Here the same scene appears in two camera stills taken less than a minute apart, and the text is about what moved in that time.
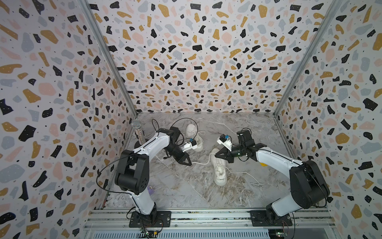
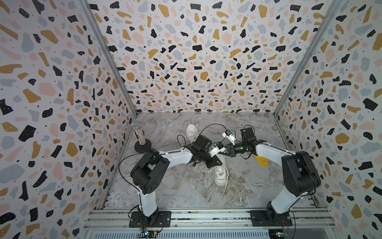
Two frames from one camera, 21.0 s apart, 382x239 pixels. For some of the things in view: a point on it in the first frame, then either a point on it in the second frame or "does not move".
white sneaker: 191,131 does not move
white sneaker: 219,171 does not move
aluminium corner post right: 334,6 does not move
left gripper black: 183,158 → 214,162
